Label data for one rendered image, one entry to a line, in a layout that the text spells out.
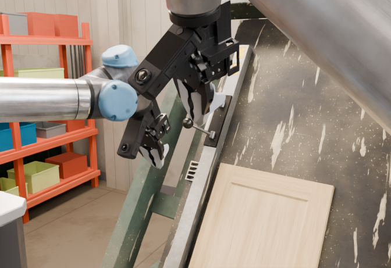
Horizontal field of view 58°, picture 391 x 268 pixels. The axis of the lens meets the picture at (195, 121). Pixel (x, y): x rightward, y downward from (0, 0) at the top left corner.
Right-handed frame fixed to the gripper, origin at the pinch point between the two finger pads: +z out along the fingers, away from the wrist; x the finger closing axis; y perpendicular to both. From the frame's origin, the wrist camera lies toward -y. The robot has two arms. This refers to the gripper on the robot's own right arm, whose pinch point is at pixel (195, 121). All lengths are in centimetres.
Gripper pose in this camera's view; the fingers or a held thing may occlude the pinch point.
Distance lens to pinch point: 60.9
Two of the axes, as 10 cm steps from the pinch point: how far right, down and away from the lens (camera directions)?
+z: 0.9, 7.4, 6.7
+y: 7.8, -4.7, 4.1
